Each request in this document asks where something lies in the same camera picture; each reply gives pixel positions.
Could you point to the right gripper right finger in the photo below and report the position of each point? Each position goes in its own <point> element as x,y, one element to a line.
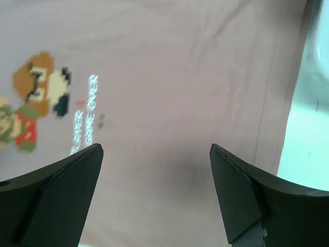
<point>261,209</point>

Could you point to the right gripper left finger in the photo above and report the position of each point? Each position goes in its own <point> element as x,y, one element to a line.
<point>48,207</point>

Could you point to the pink t shirt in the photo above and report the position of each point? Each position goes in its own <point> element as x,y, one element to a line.
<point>174,77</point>

